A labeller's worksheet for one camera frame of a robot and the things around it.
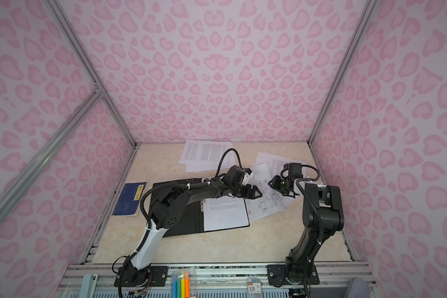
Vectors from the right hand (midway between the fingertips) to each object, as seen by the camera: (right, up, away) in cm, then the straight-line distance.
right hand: (272, 181), depth 98 cm
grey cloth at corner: (+25, -35, -30) cm, 52 cm away
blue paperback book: (-74, -9, -3) cm, 75 cm away
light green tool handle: (-75, -35, -29) cm, 87 cm away
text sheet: (-26, -14, -7) cm, 30 cm away
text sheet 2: (-37, +14, +16) cm, 43 cm away
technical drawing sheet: (-2, -9, -5) cm, 11 cm away
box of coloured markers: (-41, -35, -27) cm, 61 cm away
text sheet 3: (+5, +9, +12) cm, 16 cm away
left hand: (-8, -5, -6) cm, 11 cm away
